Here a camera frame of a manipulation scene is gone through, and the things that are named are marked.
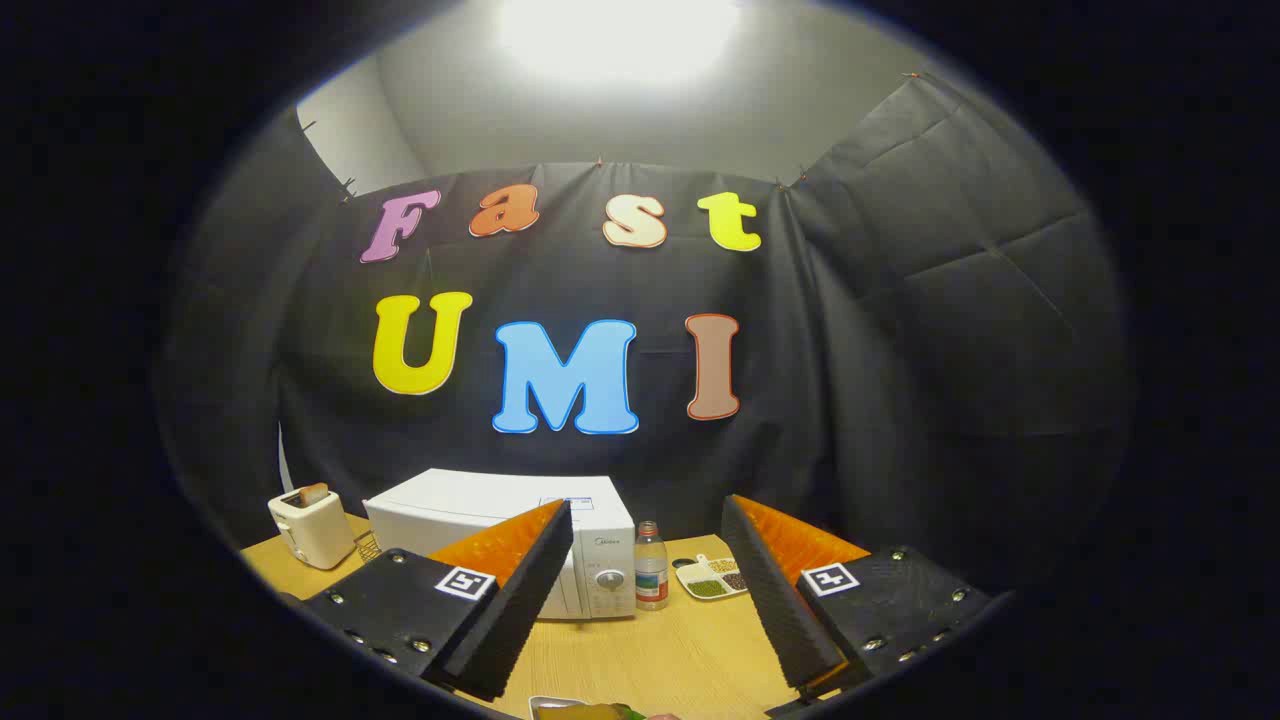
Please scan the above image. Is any black backdrop cloth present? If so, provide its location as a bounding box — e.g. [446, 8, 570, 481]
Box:
[155, 70, 1136, 601]

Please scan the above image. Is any cream toaster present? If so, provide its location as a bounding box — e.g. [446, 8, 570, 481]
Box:
[267, 487, 358, 571]

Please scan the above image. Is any lettuce sandwich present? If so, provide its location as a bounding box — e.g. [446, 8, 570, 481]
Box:
[540, 703, 691, 720]

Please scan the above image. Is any white divided bean dish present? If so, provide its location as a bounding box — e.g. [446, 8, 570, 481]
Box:
[675, 555, 749, 601]

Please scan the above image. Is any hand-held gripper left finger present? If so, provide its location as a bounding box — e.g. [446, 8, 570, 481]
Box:
[300, 500, 576, 701]

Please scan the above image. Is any clear plastic bottle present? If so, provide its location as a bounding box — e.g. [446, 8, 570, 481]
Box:
[634, 521, 670, 612]

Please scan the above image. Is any white microwave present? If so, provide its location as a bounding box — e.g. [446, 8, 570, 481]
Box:
[363, 468, 638, 621]

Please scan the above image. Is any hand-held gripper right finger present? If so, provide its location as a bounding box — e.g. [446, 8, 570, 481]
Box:
[720, 494, 991, 696]

